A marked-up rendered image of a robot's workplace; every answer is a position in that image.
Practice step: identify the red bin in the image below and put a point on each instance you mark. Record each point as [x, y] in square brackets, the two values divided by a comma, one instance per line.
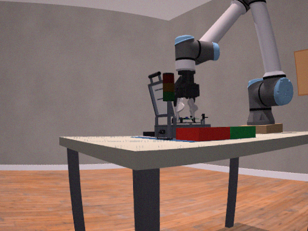
[202, 134]

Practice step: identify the green bin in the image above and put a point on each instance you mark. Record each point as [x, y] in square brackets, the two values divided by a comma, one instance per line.
[242, 132]

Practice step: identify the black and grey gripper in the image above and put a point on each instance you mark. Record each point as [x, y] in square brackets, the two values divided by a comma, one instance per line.
[185, 89]

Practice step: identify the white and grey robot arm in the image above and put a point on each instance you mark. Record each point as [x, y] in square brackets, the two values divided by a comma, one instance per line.
[274, 89]

